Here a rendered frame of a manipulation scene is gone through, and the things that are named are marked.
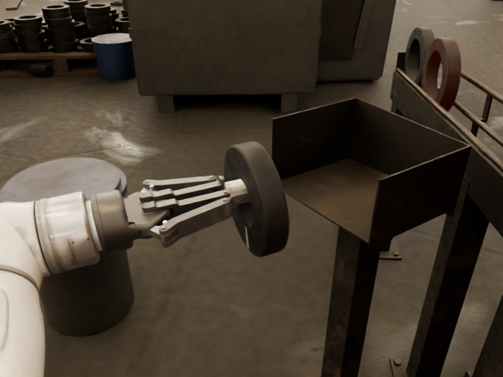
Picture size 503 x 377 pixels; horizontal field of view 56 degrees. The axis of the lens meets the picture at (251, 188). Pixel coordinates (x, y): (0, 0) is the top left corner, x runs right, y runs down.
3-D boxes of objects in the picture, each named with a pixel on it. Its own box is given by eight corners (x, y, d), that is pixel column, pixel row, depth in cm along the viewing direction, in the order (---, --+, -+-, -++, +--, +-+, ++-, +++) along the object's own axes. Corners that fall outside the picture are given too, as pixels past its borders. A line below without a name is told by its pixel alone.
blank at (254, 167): (239, 129, 68) (217, 133, 67) (286, 158, 54) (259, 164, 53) (250, 224, 74) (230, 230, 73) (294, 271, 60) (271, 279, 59)
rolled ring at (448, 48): (453, 43, 103) (468, 44, 103) (427, 31, 119) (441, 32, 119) (438, 124, 111) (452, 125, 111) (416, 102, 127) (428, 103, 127)
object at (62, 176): (154, 271, 157) (138, 155, 135) (129, 348, 129) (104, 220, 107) (60, 268, 158) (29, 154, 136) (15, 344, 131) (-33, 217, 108)
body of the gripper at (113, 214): (99, 230, 63) (167, 214, 65) (105, 270, 56) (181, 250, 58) (85, 182, 59) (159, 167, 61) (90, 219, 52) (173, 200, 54)
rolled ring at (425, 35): (428, 31, 119) (441, 31, 119) (409, 22, 136) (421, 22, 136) (416, 102, 127) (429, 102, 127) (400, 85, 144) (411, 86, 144)
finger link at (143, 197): (144, 224, 60) (143, 218, 61) (227, 203, 63) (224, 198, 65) (139, 199, 58) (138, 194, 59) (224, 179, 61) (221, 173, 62)
